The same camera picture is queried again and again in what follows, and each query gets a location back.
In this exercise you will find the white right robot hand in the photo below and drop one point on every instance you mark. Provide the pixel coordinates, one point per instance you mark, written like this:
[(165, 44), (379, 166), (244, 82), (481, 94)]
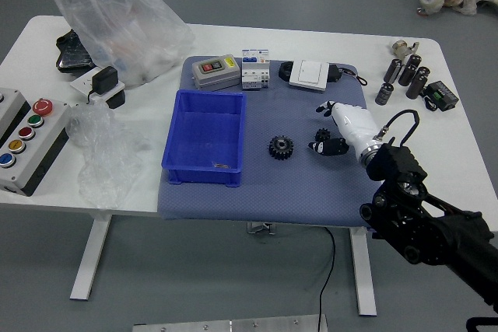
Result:
[(352, 124)]

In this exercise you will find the small black gear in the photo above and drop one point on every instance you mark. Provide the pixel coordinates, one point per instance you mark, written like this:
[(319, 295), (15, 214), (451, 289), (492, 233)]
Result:
[(322, 134)]

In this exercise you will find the big black gear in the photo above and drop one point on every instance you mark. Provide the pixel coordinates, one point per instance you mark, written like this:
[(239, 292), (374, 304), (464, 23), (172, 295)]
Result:
[(280, 148)]

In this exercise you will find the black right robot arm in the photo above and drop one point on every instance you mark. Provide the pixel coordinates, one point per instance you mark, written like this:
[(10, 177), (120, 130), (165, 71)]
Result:
[(428, 227)]

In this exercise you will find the blue plastic box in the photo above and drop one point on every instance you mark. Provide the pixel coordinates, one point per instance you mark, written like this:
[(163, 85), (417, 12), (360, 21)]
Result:
[(202, 133)]

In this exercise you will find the grey coloured-button control box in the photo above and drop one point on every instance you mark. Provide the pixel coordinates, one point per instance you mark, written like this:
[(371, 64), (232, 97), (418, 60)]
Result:
[(27, 145)]

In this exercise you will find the black cylindrical capacitor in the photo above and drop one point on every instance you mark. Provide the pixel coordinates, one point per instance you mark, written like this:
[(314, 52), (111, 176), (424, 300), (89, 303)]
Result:
[(393, 70), (413, 61), (415, 86), (384, 94), (423, 72), (407, 74)]

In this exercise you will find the blue-grey padded mat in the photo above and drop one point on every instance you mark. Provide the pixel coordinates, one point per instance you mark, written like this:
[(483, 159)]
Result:
[(295, 192)]

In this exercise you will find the silver metal fitting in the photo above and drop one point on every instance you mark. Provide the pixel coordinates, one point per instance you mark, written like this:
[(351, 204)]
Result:
[(400, 48)]

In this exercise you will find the black module green terminals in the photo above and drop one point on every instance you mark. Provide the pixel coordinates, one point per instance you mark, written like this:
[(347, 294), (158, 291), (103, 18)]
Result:
[(441, 95)]

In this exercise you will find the white circuit breaker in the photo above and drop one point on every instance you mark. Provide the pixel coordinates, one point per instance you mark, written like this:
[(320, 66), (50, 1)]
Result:
[(254, 69)]

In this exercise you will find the small metal screw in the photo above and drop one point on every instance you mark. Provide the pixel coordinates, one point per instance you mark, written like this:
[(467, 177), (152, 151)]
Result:
[(221, 166)]

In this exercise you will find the white table leg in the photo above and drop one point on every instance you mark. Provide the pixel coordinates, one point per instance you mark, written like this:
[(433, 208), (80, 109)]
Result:
[(91, 254), (363, 270)]

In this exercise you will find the small black block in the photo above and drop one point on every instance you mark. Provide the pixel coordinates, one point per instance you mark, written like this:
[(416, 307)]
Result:
[(116, 100)]

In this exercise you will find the large clear plastic bag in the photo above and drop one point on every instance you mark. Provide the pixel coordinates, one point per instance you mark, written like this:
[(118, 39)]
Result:
[(128, 44)]

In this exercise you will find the black power adapter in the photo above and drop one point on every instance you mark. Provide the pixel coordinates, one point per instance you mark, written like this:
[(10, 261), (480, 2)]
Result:
[(104, 80)]

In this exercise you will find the crumpled clear plastic bag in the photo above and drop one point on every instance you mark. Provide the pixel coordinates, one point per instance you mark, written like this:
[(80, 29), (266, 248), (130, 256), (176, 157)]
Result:
[(101, 153)]

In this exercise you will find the white flat plate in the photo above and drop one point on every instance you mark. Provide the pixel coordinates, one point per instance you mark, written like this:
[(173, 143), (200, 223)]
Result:
[(79, 85)]

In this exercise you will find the black plastic tray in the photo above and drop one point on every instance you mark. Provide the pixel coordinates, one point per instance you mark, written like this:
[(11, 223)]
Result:
[(72, 54)]

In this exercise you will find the white wall switch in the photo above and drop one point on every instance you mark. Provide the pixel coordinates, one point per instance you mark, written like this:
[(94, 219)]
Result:
[(309, 75)]

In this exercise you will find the metal bracket under table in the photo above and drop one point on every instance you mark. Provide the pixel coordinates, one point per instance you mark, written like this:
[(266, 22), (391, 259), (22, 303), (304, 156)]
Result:
[(260, 228)]

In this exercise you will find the grey push-button switch box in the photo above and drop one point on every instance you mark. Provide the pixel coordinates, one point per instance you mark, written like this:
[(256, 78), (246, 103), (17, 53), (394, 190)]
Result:
[(214, 71)]

